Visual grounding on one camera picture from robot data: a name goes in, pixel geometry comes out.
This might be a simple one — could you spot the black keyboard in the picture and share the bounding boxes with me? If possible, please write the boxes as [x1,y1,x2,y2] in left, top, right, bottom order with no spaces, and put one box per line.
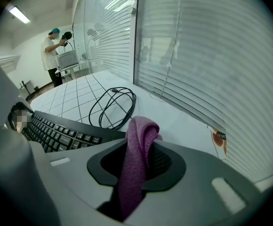
[20,110,127,153]

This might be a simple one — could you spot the purple cloth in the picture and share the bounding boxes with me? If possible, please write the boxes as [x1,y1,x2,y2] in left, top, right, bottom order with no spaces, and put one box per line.
[116,116,163,221]

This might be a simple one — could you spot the black cable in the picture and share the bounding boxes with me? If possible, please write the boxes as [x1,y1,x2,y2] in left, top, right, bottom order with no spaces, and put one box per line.
[89,87,137,130]

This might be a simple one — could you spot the striped glass partition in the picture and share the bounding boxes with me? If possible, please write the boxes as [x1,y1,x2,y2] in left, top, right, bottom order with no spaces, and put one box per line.
[72,0,137,82]

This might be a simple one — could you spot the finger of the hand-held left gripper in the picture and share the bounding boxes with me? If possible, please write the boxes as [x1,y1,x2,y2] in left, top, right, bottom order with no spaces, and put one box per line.
[10,97,35,114]
[4,112,18,133]

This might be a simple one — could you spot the white desk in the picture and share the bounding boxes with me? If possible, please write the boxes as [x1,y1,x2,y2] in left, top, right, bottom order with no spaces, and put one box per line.
[56,59,97,82]

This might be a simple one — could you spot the white grille appliance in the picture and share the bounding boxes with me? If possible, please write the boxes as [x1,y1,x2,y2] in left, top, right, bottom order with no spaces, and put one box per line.
[54,50,79,70]

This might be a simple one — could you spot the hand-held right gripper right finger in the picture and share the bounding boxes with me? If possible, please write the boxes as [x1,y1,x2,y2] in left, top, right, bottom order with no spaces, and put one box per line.
[126,140,270,226]

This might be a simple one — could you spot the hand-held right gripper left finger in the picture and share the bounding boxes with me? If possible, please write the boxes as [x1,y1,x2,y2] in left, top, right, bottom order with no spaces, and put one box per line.
[29,137,128,226]

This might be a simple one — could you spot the white window blinds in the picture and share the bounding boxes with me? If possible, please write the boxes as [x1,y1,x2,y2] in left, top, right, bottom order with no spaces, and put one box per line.
[133,0,273,181]

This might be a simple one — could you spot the ceiling light panel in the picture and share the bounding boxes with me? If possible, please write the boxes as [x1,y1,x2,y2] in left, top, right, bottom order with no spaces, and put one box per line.
[8,5,31,24]

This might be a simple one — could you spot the table with white grid cloth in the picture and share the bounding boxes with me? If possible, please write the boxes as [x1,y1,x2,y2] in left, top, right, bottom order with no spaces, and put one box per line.
[29,70,228,161]

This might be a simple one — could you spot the black handheld device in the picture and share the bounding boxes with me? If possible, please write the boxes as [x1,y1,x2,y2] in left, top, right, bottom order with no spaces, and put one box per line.
[59,31,74,48]

